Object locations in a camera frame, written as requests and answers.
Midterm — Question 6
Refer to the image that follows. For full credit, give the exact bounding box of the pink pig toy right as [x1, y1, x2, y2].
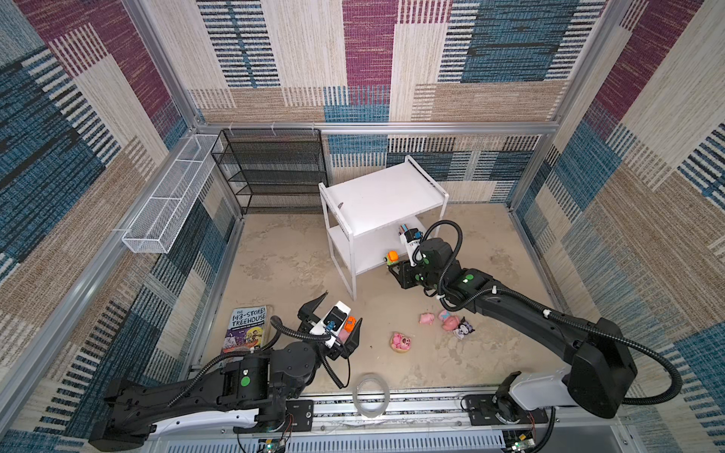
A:
[419, 313, 436, 326]

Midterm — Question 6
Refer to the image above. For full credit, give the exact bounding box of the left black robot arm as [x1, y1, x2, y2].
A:
[89, 297, 363, 452]

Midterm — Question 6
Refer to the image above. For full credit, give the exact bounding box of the white two-tier shelf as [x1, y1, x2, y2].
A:
[318, 155, 449, 300]

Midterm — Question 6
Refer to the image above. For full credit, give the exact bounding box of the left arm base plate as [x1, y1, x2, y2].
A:
[233, 399, 315, 434]

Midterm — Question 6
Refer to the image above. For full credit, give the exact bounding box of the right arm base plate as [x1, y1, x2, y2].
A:
[460, 394, 549, 427]

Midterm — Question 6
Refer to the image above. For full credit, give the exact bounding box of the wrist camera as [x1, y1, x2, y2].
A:
[400, 225, 423, 267]
[311, 301, 351, 342]

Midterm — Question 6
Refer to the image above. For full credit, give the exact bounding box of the pink bear donut toy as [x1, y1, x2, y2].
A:
[390, 332, 412, 353]

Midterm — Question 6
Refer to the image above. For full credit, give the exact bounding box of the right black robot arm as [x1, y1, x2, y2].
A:
[388, 221, 683, 424]

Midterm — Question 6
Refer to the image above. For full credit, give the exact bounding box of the treehouse book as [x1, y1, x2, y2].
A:
[221, 305, 274, 354]

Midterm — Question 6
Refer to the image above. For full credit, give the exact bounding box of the white wire basket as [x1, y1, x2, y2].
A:
[122, 134, 216, 254]

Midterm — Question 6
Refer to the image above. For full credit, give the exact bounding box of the clear tape roll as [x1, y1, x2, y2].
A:
[352, 373, 391, 419]

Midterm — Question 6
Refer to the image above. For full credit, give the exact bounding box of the orange toy car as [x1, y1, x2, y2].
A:
[344, 316, 356, 333]

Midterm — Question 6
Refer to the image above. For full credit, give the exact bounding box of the black wire rack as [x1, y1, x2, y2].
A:
[211, 128, 329, 214]

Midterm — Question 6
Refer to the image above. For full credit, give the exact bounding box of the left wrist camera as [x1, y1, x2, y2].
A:
[311, 301, 351, 342]

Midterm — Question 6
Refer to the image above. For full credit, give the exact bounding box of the black white kuromi figure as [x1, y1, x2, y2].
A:
[453, 318, 475, 340]

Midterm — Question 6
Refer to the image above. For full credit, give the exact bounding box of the pink round figure toy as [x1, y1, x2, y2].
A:
[438, 310, 461, 332]

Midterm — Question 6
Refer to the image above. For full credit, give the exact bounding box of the green toy car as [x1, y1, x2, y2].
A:
[385, 250, 400, 266]

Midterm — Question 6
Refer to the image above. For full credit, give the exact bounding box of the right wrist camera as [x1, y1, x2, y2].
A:
[400, 225, 423, 267]

